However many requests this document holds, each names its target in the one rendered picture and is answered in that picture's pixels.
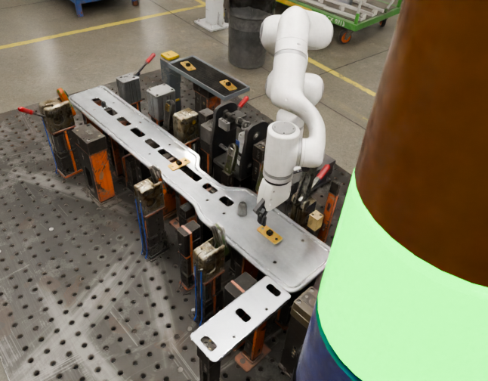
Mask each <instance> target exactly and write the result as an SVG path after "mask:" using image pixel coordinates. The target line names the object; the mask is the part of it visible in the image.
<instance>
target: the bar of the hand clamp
mask: <svg viewBox="0 0 488 381"><path fill-rule="evenodd" d="M317 168H318V167H316V168H308V167H301V170H302V171H303V172H302V174H301V179H300V182H299V185H298V189H297V192H296V195H295V199H294V204H296V203H298V198H299V197H300V196H301V195H302V194H303V195H304V196H303V199H302V201H301V205H300V208H301V209H302V205H303V203H304V201H305V200H307V199H308V197H309V194H310V189H311V187H312V184H313V180H314V178H315V174H316V172H317Z"/></svg>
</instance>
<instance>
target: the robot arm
mask: <svg viewBox="0 0 488 381"><path fill-rule="evenodd" d="M332 37H333V26H332V23H331V21H330V20H329V19H328V18H327V17H326V16H325V15H323V14H320V13H317V12H314V11H308V10H305V9H303V8H301V7H298V6H291V7H290V8H288V9H286V10H285V11H284V12H283V14H282V15H272V16H269V17H267V18H266V19H265V20H264V21H263V23H262V24H261V28H260V40H261V44H262V45H263V47H264V48H265V50H266V51H267V52H268V53H270V54H271V55H273V56H274V60H273V70H272V71H271V73H270V74H269V76H268V77H267V80H266V84H265V93H266V95H267V96H268V97H269V99H271V102H272V104H273V105H274V106H276V107H278V108H280V110H279V111H278V112H277V115H276V122H272V123H271V124H270V125H269V126H268V128H267V140H266V147H265V155H264V168H263V176H264V178H262V181H261V184H260V187H259V191H258V198H257V205H256V206H255V208H254V209H253V210H252V211H253V212H254V213H255V214H256V215H257V216H258V219H257V222H258V223H259V224H260V225H262V226H264V227H265V226H266V221H267V216H266V214H267V213H268V211H270V210H272V209H274V208H276V207H277V206H278V208H279V209H281V210H282V211H284V212H286V210H287V206H288V203H287V202H289V200H290V199H289V198H290V196H291V195H292V191H293V189H294V187H295V186H294V185H293V184H292V176H293V172H294V171H296V170H299V169H301V167H308V168H316V167H319V166H320V165H321V164H322V163H323V158H324V153H325V145H326V129H325V125H324V121H323V118H322V117H321V115H320V113H319V111H318V110H317V108H316V107H315V105H316V104H317V103H318V102H319V101H320V99H321V97H322V96H323V91H324V83H323V81H322V79H321V78H320V77H319V76H318V75H316V74H312V73H306V72H305V71H306V69H307V62H308V54H307V50H320V49H323V48H326V47H327V46H328V45H329V44H330V42H331V41H332ZM304 123H305V124H306V125H307V127H308V130H309V138H303V130H304ZM262 208H263V209H265V211H264V213H263V212H261V210H262Z"/></svg>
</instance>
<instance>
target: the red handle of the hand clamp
mask: <svg viewBox="0 0 488 381"><path fill-rule="evenodd" d="M330 169H331V168H330V165H329V164H327V165H326V164H325V165H324V167H323V168H322V169H321V170H320V172H319V173H318V174H317V176H316V177H315V179H314V180H313V184H312V187H311V189H310V192H311V191H312V190H313V189H314V188H315V187H316V186H317V184H318V183H319V182H320V180H322V179H323V177H324V176H325V175H326V173H327V172H328V171H329V170H330ZM303 196H304V195H303V194H302V195H301V196H300V197H299V198H298V202H299V203H301V201H302V199H303Z"/></svg>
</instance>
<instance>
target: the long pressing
mask: <svg viewBox="0 0 488 381"><path fill-rule="evenodd" d="M68 98H69V101H70V103H71V104H72V105H73V106H74V107H75V108H76V109H77V110H78V111H80V112H81V113H82V114H83V115H85V116H86V117H87V118H88V119H90V120H91V121H92V122H93V123H94V124H95V125H96V126H98V127H99V128H100V129H101V130H103V131H104V132H105V133H106V134H108V135H109V136H110V137H111V138H112V139H113V140H114V141H116V142H117V143H118V144H119V145H121V146H122V147H123V148H124V149H126V150H127V151H128V152H129V153H130V154H131V155H132V156H134V157H135V158H136V159H137V160H139V161H140V162H141V163H142V164H144V165H145V166H146V167H147V168H149V167H150V166H151V165H152V164H156V165H157V166H158V167H159V168H160V170H161V172H162V178H163V180H164V182H165V183H166V184H167V185H168V186H170V187H171V188H172V189H173V190H175V191H176V192H177V193H178V194H180V195H181V196H182V197H183V198H184V199H185V200H186V201H188V202H189V203H190V204H191V205H192V206H193V207H194V209H195V211H196V214H197V216H198V218H199V220H200V221H201V222H202V223H203V224H205V225H206V226H207V227H208V228H210V229H211V226H212V225H213V224H214V223H215V222H218V223H220V224H221V225H222V226H223V227H224V229H225V235H226V239H227V244H228V245H230V246H231V247H232V248H233V249H235V250H236V251H237V252H238V253H239V254H240V255H241V256H242V257H243V258H245V259H246V260H247V261H248V262H250V263H251V264H252V265H253V266H255V267H256V268H257V269H258V270H259V271H260V272H261V273H262V274H264V275H265V276H269V277H271V278H272V279H273V280H274V281H276V282H277V283H278V284H279V285H280V286H281V287H282V288H283V289H284V290H286V291H287V292H288V293H291V294H293V293H299V292H301V291H302V290H303V289H304V288H305V287H306V286H307V285H308V284H309V283H311V282H312V281H313V280H314V279H316V278H317V277H318V276H319V275H320V274H322V273H323V272H324V271H325V268H326V263H327V260H328V257H329V253H330V250H331V247H329V246H328V245H326V244H325V243H324V242H323V241H321V240H320V239H318V238H317V237H315V236H314V235H312V233H310V232H309V231H307V230H306V229H304V228H303V227H302V226H300V225H299V224H298V223H296V222H295V221H293V220H292V219H290V217H288V216H287V215H285V214H284V213H282V212H281V211H279V210H278V209H277V208H274V209H272V210H270V211H268V213H267V214H266V216H267V221H266V226H268V227H269V228H271V229H272V230H273V231H275V232H276V233H278V235H280V236H281V237H282V238H283V239H282V240H281V241H280V242H278V243H277V244H274V243H272V242H271V241H269V240H268V239H267V238H266V237H265V236H264V235H262V234H261V233H259V232H258V231H257V228H259V227H260V226H261V225H260V224H259V223H258V222H257V219H258V216H257V215H256V214H255V213H254V212H253V211H252V210H253V209H254V208H255V206H256V205H257V198H258V195H257V194H256V193H255V192H254V191H252V190H250V189H248V188H247V187H228V186H223V185H222V184H220V183H219V182H217V181H216V180H214V179H213V178H212V177H211V176H210V175H208V174H207V173H205V172H204V171H202V170H201V168H200V163H201V157H200V155H199V154H197V153H196V152H195V151H193V150H191V149H190V148H189V147H188V146H187V145H185V144H183V143H182V142H181V141H179V140H178V139H177V138H176V137H174V136H173V135H171V134H170V133H168V132H167V131H166V130H164V129H163V128H162V127H160V126H159V125H157V124H156V123H155V122H154V121H152V120H151V119H149V118H148V117H146V116H145V115H143V114H142V113H141V112H140V111H139V110H137V109H135V108H134V107H133V106H132V105H130V104H129V103H127V102H126V101H124V100H123V99H122V98H120V97H119V96H118V95H117V94H115V93H114V92H112V91H110V90H109V89H108V88H107V87H105V86H103V85H99V86H98V87H95V88H91V89H88V90H86V91H82V92H79V93H77V94H73V95H71V96H69V97H68ZM95 98H98V99H99V100H100V101H105V102H106V105H107V107H105V108H103V107H102V106H98V105H97V104H96V103H95V102H93V99H95ZM106 108H111V109H112V110H114V111H115V112H116V113H118V114H116V115H114V116H111V115H110V114H108V112H106V111H105V110H104V109H106ZM119 118H124V119H125V120H127V121H128V122H129V123H131V125H127V126H124V125H123V124H121V123H120V122H119V121H118V120H117V119H119ZM139 122H141V123H139ZM132 129H138V130H140V131H141V132H142V133H144V134H145V136H143V137H138V136H137V135H136V134H134V133H133V132H132V131H131V130H132ZM149 139H151V140H152V141H154V142H155V143H157V144H158V145H159V146H160V147H158V148H156V149H153V148H152V147H151V146H150V145H149V144H147V143H146V142H145V141H147V140H149ZM161 149H163V150H166V151H167V152H168V153H170V154H171V155H172V156H173V157H174V158H176V159H177V160H180V159H182V158H184V157H186V158H187V159H188V160H189V161H190V163H188V164H186V165H185V166H186V167H187V168H189V169H190V170H191V171H193V172H194V173H196V174H197V175H198V176H199V177H200V178H201V180H200V181H194V180H193V179H192V178H190V177H189V176H188V175H186V174H185V173H184V172H182V171H181V170H180V168H179V169H176V170H174V171H172V170H171V169H170V168H169V167H168V165H169V164H171V162H170V161H168V160H167V159H166V158H165V157H164V156H162V155H161V154H160V153H158V151H159V150H161ZM149 153H150V155H149ZM206 184H210V185H211V186H212V187H213V188H215V189H216V190H217V192H215V193H213V194H210V193H209V192H208V191H207V190H206V189H205V188H203V186H204V185H206ZM222 197H226V198H228V199H229V200H231V201H232V202H233V205H231V206H226V205H224V204H223V203H222V202H221V201H220V198H222ZM206 200H208V201H206ZM242 201H244V202H246V204H247V215H246V216H239V215H237V209H238V205H239V203H240V202H242ZM223 213H225V214H223ZM302 240H304V242H302ZM273 262H276V264H274V263H273Z"/></svg>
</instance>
